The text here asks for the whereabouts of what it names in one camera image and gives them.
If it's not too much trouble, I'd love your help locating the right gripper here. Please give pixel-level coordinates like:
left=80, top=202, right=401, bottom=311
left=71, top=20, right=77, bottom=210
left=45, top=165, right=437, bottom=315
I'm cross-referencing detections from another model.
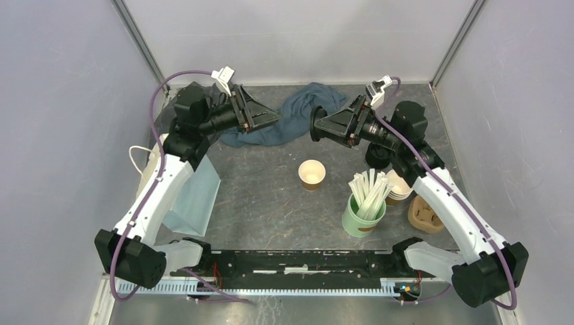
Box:
left=315, top=93, right=403, bottom=151

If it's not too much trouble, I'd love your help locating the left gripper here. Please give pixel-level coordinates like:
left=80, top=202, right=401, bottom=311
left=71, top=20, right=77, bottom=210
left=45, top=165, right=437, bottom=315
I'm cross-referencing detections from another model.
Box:
left=199, top=85, right=284, bottom=136

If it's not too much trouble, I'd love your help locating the brown paper coffee cup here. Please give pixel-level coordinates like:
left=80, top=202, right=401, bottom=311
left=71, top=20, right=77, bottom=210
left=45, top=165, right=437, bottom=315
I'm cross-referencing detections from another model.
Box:
left=298, top=160, right=326, bottom=192

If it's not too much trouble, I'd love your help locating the black plastic cup lid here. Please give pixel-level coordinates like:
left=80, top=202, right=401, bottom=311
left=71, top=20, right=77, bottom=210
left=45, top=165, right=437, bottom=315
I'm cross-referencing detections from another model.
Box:
left=309, top=106, right=327, bottom=142

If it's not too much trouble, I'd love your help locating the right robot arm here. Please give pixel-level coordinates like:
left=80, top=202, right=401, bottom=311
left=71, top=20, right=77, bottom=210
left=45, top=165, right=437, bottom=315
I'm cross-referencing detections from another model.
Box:
left=310, top=95, right=529, bottom=310

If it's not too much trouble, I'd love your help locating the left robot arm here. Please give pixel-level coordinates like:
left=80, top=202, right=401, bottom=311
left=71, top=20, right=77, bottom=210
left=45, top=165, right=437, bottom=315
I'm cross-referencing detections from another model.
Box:
left=94, top=83, right=282, bottom=289

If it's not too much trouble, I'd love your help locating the blue-grey cloth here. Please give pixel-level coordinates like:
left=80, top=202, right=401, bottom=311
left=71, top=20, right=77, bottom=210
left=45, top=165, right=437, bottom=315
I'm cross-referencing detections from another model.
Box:
left=219, top=82, right=347, bottom=148

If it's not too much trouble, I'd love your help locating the stack of black lids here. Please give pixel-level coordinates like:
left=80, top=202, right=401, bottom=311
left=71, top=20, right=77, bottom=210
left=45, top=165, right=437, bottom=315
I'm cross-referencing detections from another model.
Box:
left=365, top=143, right=394, bottom=170

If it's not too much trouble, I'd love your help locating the bundle of wrapped straws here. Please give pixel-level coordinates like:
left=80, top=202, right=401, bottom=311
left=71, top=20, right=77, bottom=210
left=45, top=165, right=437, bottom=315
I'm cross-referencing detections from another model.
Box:
left=349, top=169, right=397, bottom=221

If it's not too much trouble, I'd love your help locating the stack of paper cups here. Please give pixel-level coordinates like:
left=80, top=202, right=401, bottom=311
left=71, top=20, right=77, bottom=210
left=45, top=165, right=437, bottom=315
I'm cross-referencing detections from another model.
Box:
left=385, top=169, right=413, bottom=206

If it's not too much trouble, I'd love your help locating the grey checked cloth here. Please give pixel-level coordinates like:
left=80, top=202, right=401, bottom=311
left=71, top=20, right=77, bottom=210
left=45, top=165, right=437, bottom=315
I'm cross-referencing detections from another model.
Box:
left=154, top=81, right=227, bottom=140

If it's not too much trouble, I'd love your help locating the green cup holding straws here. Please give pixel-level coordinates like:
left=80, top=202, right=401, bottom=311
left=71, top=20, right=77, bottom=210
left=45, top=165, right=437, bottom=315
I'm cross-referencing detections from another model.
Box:
left=341, top=194, right=387, bottom=238

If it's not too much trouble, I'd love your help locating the light blue paper bag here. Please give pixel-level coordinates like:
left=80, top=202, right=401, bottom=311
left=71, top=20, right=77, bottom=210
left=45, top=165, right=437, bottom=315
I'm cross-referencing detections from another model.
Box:
left=114, top=144, right=221, bottom=244

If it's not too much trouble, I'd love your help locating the brown pulp cup carrier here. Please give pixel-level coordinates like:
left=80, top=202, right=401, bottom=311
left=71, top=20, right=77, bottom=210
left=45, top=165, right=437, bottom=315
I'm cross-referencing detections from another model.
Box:
left=407, top=195, right=445, bottom=234

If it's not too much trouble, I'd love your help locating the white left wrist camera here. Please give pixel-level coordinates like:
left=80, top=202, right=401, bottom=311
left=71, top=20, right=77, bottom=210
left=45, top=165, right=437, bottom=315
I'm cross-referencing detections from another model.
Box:
left=211, top=66, right=236, bottom=96

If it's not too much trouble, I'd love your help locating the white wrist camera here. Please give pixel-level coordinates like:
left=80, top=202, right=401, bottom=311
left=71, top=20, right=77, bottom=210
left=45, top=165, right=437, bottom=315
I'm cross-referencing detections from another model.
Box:
left=211, top=66, right=236, bottom=96
left=366, top=75, right=401, bottom=110

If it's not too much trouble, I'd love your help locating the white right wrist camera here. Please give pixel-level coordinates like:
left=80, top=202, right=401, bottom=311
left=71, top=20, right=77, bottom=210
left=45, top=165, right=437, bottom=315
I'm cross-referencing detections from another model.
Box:
left=366, top=75, right=401, bottom=110

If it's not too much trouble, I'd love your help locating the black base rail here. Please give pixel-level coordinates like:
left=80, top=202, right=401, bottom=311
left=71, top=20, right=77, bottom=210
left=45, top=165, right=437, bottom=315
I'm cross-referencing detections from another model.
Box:
left=170, top=248, right=436, bottom=290

